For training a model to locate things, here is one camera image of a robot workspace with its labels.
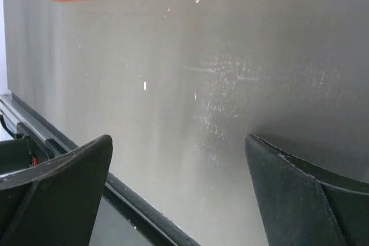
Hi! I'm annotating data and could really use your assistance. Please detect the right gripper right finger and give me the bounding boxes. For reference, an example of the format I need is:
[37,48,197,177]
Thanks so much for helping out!
[244,134,368,245]

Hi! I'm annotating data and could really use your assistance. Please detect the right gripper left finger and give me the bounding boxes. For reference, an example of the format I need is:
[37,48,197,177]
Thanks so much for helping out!
[1,135,113,245]

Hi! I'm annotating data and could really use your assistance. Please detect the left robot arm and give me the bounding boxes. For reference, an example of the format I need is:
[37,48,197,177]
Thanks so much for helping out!
[0,139,32,175]

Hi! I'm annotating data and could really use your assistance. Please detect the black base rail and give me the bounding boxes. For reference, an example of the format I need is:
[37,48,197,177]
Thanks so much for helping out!
[1,94,196,245]

